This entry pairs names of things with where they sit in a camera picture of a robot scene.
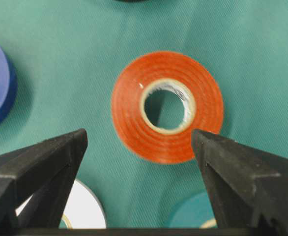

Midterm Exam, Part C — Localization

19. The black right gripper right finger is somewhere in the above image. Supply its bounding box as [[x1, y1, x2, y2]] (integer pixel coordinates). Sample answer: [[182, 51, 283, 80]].
[[192, 129, 288, 234]]

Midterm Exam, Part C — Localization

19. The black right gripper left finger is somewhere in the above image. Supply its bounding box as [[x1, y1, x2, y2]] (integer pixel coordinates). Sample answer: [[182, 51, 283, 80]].
[[0, 129, 88, 230]]

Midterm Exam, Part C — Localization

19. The white tape roll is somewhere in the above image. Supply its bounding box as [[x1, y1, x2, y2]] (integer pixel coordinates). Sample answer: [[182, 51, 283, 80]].
[[15, 179, 107, 229]]

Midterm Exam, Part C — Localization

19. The red tape roll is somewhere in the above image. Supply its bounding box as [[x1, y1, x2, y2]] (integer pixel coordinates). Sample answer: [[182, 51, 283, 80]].
[[111, 51, 224, 165]]

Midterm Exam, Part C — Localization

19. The black tape roll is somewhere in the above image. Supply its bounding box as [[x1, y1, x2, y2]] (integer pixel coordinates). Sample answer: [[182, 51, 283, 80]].
[[116, 0, 147, 3]]

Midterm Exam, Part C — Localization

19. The green tape roll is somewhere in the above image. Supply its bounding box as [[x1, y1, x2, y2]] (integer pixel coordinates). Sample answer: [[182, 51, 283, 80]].
[[164, 191, 217, 229]]

